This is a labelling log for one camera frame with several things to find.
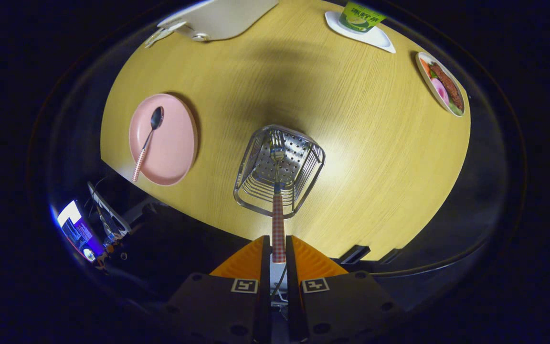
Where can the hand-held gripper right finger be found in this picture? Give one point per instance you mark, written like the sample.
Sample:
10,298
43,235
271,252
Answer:
291,286

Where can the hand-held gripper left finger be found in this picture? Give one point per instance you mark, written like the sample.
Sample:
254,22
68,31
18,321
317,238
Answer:
266,286

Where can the pink plate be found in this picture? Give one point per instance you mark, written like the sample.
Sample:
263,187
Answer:
170,143

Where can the lit screen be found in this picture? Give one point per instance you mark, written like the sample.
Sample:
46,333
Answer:
77,229

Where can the white plate with food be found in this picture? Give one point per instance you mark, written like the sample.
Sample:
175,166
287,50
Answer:
442,83

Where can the white coaster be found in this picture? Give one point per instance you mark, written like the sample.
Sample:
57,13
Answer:
380,40

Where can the white toaster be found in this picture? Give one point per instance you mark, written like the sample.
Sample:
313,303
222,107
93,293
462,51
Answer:
222,19

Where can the white divided condiment tray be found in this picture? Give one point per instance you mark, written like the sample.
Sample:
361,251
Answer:
158,36

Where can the green label drink bottle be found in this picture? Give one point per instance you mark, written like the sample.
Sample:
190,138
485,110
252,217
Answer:
361,19

